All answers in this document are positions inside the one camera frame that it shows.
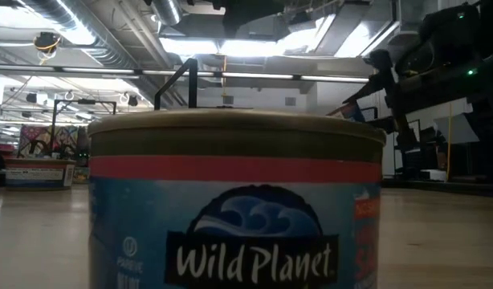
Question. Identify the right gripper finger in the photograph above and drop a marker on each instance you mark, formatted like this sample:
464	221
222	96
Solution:
371	88
383	124

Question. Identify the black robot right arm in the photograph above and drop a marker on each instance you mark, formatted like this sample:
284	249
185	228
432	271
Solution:
451	40

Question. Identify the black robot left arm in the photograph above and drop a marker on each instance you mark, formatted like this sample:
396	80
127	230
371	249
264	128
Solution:
250	12

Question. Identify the grey angled panel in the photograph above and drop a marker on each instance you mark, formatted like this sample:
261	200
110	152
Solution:
455	130

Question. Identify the small white object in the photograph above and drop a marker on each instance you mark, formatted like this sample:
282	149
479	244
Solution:
431	175

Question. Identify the black metal stand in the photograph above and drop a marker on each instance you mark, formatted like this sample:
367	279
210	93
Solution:
53	128

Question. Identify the black ceiling device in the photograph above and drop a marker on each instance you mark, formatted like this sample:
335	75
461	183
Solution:
46	41

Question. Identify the colourful patterned panel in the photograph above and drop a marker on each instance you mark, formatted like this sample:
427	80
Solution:
37	140

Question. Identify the black aluminium table frame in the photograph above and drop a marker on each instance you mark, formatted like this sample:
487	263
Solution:
451	186

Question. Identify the wooden shelf with black frame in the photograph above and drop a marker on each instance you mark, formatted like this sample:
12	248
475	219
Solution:
192	88

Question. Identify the silver ceiling air duct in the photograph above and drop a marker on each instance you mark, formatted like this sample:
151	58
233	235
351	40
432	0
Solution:
82	28

